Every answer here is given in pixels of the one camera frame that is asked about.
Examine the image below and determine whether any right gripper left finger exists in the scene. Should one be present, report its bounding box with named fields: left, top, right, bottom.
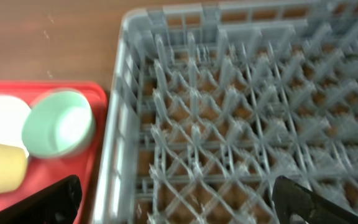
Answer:
left=0, top=175, right=83, bottom=224

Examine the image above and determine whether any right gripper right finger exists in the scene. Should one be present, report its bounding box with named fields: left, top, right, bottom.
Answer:
left=272, top=175, right=358, bottom=224

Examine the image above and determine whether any yellow plastic cup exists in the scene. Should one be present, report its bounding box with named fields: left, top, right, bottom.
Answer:
left=0, top=144, right=27, bottom=194

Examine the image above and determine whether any mint green bowl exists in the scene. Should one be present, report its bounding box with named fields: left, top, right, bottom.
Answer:
left=21, top=89, right=96, bottom=159

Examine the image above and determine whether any grey dishwasher rack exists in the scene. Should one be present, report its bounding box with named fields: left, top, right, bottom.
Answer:
left=91, top=1, right=358, bottom=223

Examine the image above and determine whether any red serving tray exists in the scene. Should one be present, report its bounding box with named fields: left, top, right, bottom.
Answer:
left=0, top=80, right=108, bottom=211

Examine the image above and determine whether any light blue plate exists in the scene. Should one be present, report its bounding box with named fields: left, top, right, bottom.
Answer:
left=0, top=95, right=31, bottom=157

